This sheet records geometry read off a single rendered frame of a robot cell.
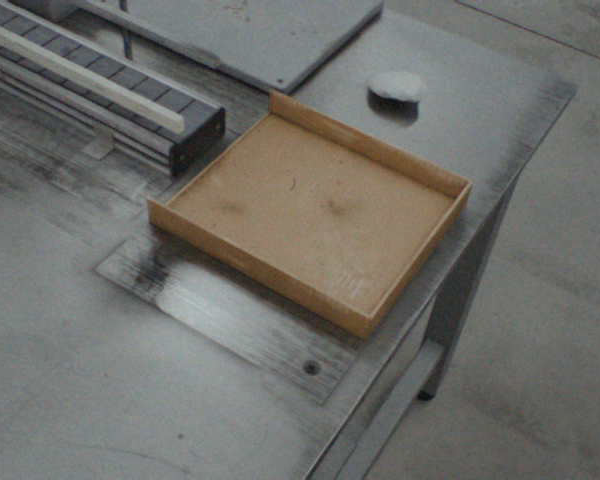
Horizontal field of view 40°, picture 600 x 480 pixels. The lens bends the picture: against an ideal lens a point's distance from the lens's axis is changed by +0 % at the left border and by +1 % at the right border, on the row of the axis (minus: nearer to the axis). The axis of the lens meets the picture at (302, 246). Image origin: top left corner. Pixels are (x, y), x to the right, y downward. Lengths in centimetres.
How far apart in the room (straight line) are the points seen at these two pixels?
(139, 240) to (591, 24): 241
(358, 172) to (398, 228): 11
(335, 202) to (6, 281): 39
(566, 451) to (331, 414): 110
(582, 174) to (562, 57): 58
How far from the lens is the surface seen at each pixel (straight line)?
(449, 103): 120
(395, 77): 118
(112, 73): 113
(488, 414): 187
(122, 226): 99
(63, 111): 113
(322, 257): 95
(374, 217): 100
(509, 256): 218
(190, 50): 103
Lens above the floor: 155
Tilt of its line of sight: 48 degrees down
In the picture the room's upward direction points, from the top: 6 degrees clockwise
